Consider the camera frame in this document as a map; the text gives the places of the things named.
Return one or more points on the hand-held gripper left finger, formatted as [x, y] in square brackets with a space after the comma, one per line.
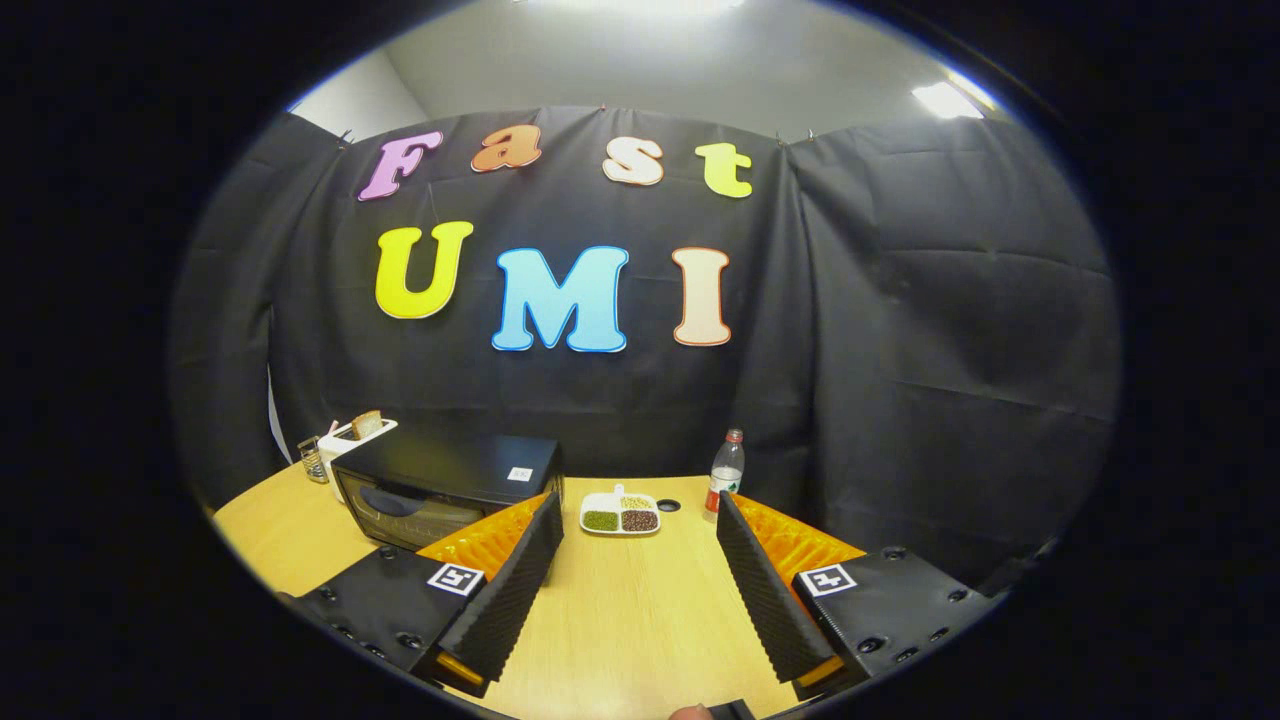
[515, 600]

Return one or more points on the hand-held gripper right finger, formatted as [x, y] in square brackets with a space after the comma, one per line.
[765, 595]

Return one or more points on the black toaster oven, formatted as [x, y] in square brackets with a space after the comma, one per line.
[450, 465]

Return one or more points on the white bread toaster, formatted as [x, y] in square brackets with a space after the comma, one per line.
[335, 447]

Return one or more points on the red label water bottle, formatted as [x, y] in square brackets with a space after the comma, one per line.
[725, 480]

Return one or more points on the divided white bean dish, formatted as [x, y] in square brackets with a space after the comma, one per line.
[620, 520]

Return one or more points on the toasted bread slice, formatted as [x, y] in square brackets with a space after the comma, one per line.
[367, 425]

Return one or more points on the black backdrop cloth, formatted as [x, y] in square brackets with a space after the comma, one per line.
[900, 350]

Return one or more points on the small ceiling light panel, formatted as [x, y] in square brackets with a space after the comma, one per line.
[945, 100]

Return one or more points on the large ceiling light panel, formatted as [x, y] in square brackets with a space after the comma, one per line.
[640, 5]

